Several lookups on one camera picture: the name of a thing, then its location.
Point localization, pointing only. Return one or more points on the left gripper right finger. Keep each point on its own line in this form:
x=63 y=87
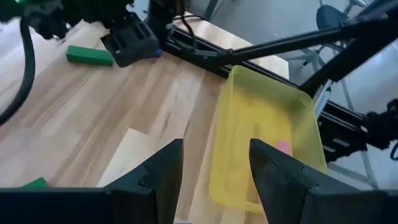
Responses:
x=280 y=186

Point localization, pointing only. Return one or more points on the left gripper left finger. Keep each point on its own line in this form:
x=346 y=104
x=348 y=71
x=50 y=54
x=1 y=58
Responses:
x=164 y=180

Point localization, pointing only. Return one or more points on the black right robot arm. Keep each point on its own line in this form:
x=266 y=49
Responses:
x=40 y=18

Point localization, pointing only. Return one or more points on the blue wooden block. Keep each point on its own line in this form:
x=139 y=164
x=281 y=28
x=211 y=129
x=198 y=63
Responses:
x=157 y=53

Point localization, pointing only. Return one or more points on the pink wooden block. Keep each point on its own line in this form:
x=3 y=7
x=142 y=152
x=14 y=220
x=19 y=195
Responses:
x=284 y=147

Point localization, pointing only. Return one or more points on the green wooden block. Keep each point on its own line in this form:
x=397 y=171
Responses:
x=90 y=56
x=35 y=184

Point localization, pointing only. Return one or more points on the dark office chair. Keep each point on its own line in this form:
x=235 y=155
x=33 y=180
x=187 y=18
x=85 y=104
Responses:
x=329 y=17

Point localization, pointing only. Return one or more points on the yellow translucent plastic bin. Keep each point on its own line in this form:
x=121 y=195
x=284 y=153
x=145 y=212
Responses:
x=258 y=118

